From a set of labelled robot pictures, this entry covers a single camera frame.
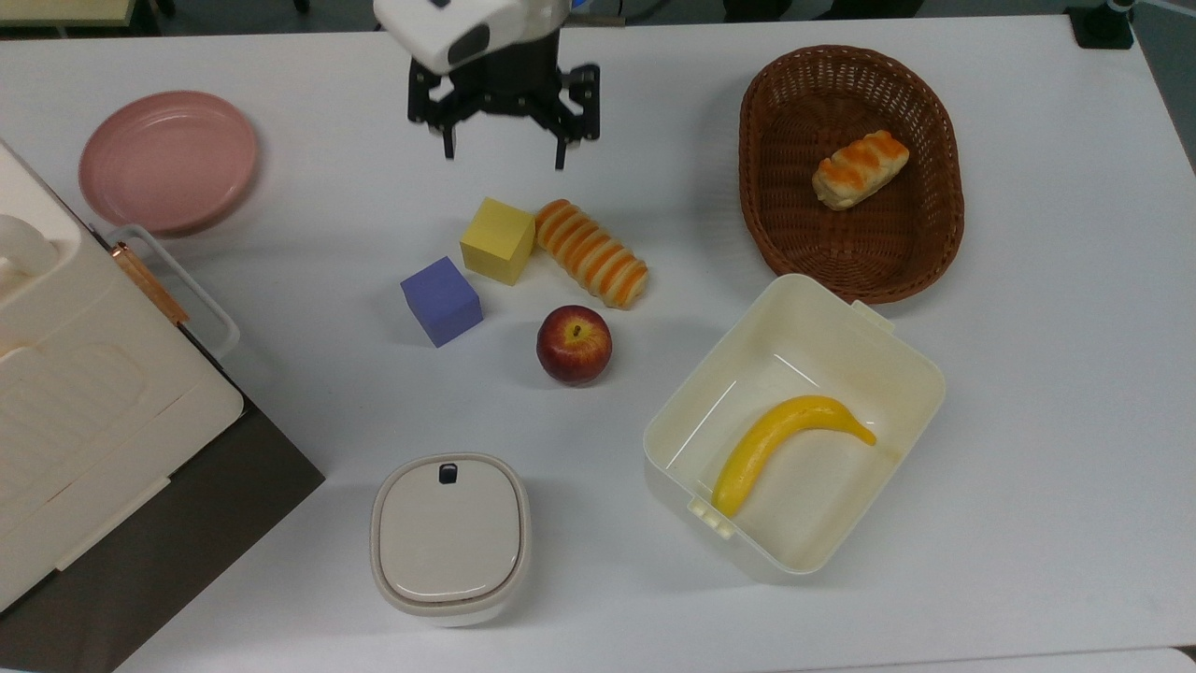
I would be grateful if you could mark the black stand base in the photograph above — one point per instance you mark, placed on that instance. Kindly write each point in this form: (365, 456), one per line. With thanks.
(1101, 26)

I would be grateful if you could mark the cream open plastic box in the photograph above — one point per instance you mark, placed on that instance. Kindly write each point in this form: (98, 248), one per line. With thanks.
(813, 346)

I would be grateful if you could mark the red apple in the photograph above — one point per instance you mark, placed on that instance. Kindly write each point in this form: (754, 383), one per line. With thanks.
(574, 346)

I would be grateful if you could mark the short orange glazed bread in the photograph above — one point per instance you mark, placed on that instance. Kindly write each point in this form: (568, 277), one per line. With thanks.
(860, 168)

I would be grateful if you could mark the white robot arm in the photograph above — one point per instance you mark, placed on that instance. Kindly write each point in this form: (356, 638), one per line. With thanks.
(467, 28)

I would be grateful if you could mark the brown wicker basket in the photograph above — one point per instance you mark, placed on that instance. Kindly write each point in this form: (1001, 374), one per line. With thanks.
(841, 252)

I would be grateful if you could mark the purple cube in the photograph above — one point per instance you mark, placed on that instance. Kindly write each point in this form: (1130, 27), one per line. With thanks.
(441, 301)

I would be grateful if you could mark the yellow cube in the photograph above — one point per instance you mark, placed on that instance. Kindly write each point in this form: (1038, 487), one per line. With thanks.
(495, 241)

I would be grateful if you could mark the pink plate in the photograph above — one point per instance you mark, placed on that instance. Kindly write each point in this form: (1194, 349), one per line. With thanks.
(168, 161)

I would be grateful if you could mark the yellowish wooden table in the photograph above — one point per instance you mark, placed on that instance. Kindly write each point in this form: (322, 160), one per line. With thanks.
(61, 9)

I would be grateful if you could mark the dark brown board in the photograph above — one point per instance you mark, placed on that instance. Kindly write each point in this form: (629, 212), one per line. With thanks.
(187, 523)

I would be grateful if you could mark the beige lidded container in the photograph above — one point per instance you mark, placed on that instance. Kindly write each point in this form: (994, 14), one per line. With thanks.
(450, 537)

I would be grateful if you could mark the large cream appliance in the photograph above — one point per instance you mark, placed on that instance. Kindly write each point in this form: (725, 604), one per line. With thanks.
(84, 402)

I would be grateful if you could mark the long orange striped bread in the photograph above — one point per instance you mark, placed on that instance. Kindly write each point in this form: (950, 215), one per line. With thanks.
(593, 252)

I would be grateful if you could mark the yellow banana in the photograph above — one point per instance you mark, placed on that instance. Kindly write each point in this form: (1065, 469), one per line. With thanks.
(766, 439)

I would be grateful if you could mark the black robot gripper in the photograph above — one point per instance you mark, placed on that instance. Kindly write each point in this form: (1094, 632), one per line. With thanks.
(509, 89)

